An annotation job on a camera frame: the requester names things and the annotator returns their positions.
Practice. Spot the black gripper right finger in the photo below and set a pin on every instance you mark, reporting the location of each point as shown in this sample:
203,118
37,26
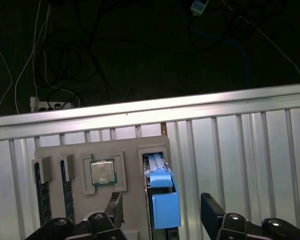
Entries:
212,212

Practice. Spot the silver CPU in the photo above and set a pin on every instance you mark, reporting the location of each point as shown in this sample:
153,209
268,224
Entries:
102,172

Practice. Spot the white power strip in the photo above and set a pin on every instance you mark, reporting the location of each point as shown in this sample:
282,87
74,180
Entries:
43,105

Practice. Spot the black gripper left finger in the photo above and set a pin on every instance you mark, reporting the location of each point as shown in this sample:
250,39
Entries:
115,210

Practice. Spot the blue white adapter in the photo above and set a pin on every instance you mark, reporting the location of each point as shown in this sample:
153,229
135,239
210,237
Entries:
198,7

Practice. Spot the dark RAM stick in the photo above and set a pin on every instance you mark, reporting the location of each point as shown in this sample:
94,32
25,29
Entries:
69,200
45,200

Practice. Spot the grey parts rack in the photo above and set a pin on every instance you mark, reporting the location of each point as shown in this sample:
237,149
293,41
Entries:
132,175

